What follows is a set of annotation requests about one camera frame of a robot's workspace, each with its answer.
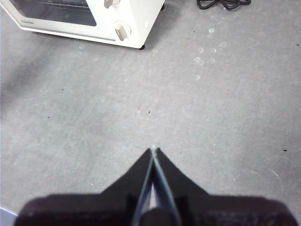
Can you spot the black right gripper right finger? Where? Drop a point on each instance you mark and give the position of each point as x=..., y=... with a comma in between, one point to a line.
x=223, y=209

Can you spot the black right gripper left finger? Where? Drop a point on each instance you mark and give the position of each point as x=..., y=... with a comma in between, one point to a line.
x=94, y=209

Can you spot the cream oven knob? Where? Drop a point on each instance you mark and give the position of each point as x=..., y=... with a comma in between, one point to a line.
x=110, y=2
x=122, y=30

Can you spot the cream Toshiba toaster oven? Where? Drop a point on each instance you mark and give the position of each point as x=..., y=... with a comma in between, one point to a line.
x=143, y=14

